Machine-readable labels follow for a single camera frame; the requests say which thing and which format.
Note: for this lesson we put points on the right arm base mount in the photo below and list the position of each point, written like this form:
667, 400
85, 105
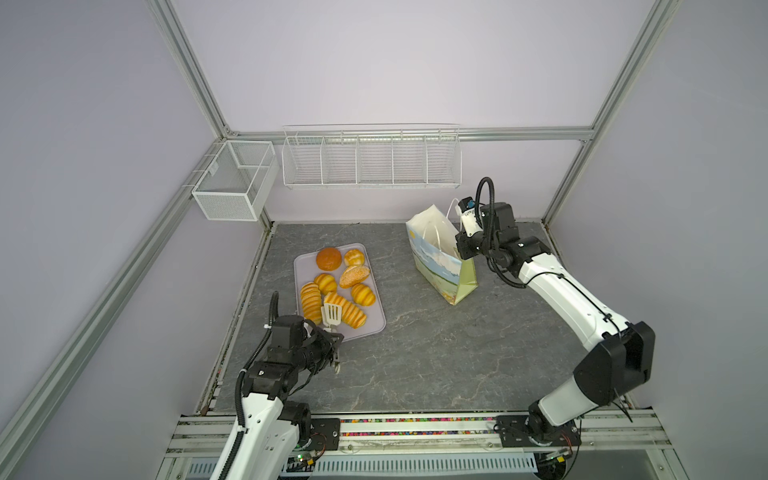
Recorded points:
522, 430

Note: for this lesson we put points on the long white wire basket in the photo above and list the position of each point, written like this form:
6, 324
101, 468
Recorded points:
409, 155

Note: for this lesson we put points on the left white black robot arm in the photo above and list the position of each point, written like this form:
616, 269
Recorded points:
268, 426

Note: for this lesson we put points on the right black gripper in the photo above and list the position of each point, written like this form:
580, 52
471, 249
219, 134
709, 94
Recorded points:
463, 241

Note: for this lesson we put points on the lavender plastic tray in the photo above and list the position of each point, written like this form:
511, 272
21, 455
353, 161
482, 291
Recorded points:
370, 318

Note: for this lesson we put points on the yellow twisted fake bread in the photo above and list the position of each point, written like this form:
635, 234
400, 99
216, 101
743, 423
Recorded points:
363, 295

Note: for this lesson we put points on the brown round fake bun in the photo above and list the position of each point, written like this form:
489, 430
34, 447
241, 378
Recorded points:
329, 259

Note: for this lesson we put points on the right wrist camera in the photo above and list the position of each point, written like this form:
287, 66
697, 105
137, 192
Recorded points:
470, 224

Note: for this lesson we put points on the small white mesh basket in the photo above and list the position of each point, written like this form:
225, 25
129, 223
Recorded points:
237, 181

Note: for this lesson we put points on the yellow striped fake bread roll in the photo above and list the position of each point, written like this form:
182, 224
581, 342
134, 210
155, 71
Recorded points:
326, 283

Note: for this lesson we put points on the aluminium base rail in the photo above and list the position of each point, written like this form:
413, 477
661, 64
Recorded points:
479, 432

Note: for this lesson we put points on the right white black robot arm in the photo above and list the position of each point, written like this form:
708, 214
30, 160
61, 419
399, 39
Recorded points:
619, 353

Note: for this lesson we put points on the sesame fake bread roll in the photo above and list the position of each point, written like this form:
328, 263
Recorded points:
353, 275

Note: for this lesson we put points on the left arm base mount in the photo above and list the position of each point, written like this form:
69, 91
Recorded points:
312, 435

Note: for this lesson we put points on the long ridged fake bread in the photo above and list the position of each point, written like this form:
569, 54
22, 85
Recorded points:
351, 314

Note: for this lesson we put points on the printed paper gift bag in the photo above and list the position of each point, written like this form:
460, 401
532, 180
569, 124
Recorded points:
432, 239

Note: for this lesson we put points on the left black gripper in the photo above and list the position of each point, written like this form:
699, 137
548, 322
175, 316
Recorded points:
328, 346

